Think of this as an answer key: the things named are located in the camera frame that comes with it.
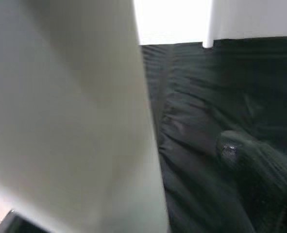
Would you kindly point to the black table cloth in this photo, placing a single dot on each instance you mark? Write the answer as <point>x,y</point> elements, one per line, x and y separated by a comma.
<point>218,92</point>

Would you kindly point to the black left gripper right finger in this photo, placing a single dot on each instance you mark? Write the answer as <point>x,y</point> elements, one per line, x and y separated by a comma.
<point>262,179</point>

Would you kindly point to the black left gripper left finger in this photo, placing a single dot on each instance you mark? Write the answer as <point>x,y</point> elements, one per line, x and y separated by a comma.
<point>17,223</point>

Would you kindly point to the white tapered plastic table leg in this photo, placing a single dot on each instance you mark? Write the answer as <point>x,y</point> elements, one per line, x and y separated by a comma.
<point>208,24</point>
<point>68,109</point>

